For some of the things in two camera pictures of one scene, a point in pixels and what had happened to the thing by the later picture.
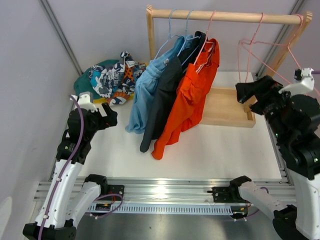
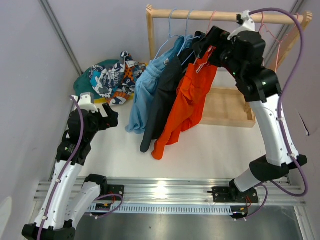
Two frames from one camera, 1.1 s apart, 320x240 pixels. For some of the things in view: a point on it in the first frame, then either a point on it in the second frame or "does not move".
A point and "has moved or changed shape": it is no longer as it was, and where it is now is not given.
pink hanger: x=289 y=48 to x=280 y=41
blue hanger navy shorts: x=199 y=37 does not move
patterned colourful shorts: x=116 y=81 does not move
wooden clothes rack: x=222 y=107 does not move
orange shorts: x=193 y=96 does not move
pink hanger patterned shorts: x=249 y=49 has moved or changed shape
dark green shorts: x=82 y=82 does not move
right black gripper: x=265 y=88 to x=217 y=37
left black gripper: x=109 y=120 does not move
